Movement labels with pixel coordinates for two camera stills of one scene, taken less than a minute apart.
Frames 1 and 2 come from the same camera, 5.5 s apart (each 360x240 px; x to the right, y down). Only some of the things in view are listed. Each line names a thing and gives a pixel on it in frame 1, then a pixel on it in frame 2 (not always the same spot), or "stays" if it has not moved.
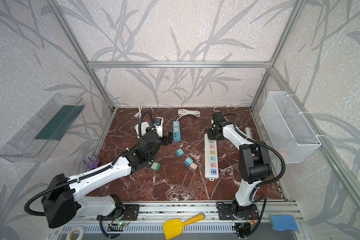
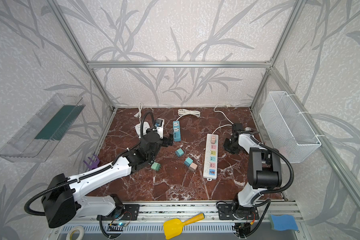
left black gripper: [165, 137] stays
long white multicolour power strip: [211, 158] stays
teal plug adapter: [179, 152] stays
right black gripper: [215, 120] → [231, 144]
